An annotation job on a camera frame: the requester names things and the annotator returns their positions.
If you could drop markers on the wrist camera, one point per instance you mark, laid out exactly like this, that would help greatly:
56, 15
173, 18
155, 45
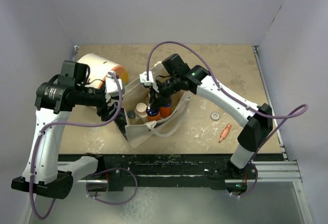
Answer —
113, 83
146, 79

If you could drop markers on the canvas tote bag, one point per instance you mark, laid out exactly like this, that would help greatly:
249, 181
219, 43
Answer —
135, 135

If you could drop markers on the small square bottle dark cap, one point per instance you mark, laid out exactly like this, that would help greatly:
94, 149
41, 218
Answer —
134, 119

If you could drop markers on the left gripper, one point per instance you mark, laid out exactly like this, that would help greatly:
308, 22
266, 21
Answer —
106, 114

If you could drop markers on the orange bottle blue pump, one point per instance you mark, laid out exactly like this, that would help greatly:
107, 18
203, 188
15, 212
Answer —
165, 111

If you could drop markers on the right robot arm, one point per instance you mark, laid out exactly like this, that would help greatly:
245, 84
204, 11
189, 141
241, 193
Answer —
254, 119

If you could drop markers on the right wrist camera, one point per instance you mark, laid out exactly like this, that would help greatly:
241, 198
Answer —
146, 79

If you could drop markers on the white round container orange lid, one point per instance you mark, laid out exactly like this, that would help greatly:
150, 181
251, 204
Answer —
100, 67

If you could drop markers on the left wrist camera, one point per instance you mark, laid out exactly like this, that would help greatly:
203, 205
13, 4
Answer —
113, 83

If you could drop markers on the white bottle beige cap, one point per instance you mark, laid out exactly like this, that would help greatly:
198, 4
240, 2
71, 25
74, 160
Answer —
141, 111

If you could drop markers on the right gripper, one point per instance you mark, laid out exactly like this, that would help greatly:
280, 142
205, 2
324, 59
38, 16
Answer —
158, 99

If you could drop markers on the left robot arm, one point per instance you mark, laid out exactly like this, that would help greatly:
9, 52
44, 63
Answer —
54, 103

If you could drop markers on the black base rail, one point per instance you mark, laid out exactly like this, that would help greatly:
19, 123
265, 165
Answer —
212, 171

